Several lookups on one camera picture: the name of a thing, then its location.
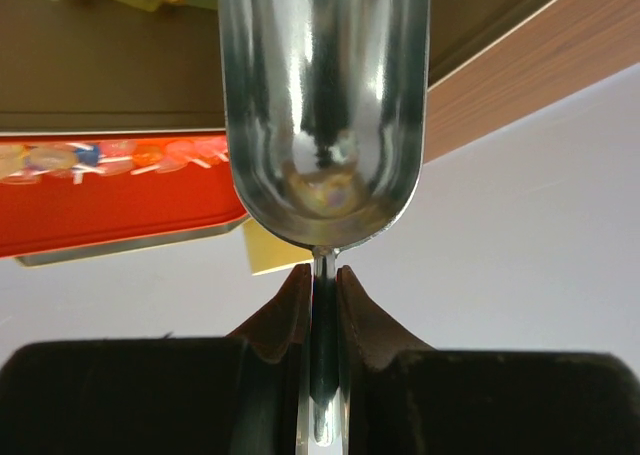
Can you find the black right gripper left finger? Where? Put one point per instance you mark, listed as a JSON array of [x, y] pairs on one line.
[[243, 393]]

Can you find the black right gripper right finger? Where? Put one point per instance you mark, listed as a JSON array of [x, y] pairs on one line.
[[406, 397]]

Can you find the gold tin of lollipops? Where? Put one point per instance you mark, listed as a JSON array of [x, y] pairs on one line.
[[267, 253]]

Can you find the orange tin of lollipops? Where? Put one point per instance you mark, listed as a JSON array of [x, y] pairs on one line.
[[63, 193]]

